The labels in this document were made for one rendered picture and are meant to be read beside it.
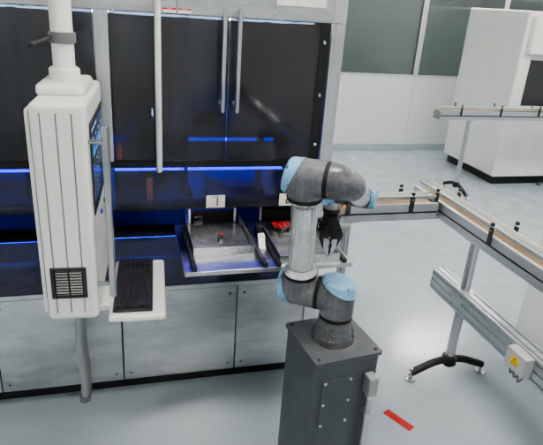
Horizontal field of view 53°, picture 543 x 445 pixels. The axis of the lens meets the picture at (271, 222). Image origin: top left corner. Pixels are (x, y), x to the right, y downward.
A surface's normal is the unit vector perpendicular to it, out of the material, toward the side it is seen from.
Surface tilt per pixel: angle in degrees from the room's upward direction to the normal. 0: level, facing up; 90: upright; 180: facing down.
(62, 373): 90
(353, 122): 90
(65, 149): 90
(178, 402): 0
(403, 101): 90
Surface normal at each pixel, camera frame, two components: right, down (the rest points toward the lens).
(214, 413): 0.07, -0.92
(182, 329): 0.25, 0.38
